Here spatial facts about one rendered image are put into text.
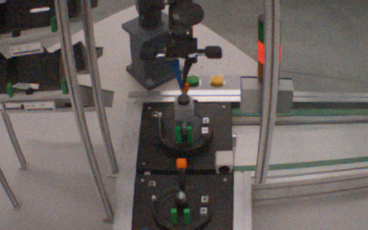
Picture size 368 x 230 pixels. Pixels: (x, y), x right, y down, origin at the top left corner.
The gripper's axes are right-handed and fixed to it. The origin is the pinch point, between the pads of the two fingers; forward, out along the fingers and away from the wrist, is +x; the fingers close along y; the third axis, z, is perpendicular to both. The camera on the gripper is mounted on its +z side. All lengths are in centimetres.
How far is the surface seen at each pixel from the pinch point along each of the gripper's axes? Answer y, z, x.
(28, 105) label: -32.4, 23.7, 1.6
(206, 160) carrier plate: 5.4, -4.0, 21.6
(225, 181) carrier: 9.8, 2.1, 25.3
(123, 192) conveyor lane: -14.9, 3.6, 27.9
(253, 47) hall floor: 36, -207, 10
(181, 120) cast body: -0.7, -4.4, 11.6
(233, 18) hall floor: 25, -237, -9
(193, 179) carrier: 2.1, 1.2, 24.9
